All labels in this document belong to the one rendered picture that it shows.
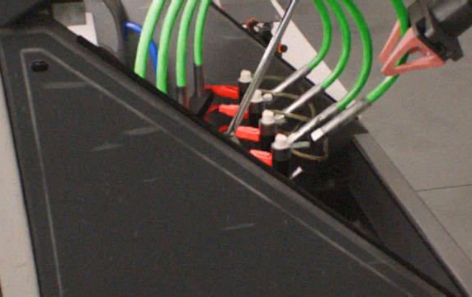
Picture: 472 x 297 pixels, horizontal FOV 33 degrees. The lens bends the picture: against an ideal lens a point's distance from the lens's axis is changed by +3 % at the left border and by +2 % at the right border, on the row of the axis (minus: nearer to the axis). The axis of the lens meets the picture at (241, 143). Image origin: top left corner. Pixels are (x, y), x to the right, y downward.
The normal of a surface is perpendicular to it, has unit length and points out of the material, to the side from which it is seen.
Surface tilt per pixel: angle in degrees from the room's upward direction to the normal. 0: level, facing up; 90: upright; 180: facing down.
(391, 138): 0
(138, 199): 90
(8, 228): 90
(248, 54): 90
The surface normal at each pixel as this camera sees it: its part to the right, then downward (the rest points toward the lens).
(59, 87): 0.21, 0.47
